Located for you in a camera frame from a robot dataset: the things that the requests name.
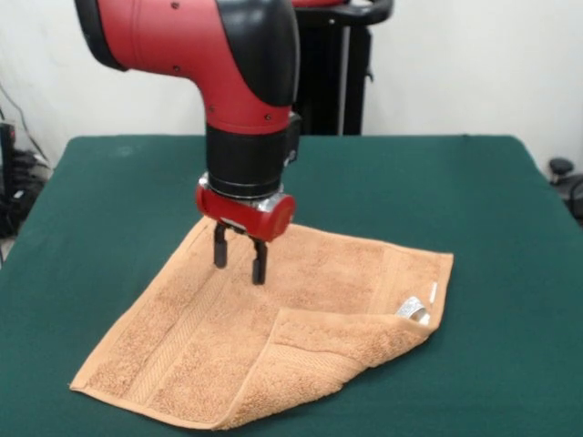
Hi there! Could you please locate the dark green table cloth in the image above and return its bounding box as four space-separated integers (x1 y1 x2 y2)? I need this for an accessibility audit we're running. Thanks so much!
0 134 583 437

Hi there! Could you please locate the black box device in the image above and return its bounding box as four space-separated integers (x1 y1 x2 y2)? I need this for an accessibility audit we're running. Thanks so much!
0 121 19 201

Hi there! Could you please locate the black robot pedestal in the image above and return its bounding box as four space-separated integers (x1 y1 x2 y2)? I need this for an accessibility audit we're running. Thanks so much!
291 0 395 137

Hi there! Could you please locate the black cable bundle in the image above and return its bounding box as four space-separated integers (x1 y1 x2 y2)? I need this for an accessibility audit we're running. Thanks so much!
0 149 50 238

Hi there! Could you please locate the tan terry towel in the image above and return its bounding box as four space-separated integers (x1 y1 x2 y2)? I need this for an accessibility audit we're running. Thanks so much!
67 216 455 432

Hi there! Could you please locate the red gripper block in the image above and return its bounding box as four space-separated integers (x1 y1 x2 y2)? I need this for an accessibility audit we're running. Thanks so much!
195 172 297 286

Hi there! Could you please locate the black chair base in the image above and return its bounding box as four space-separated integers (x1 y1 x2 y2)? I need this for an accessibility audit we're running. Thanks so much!
547 157 583 229

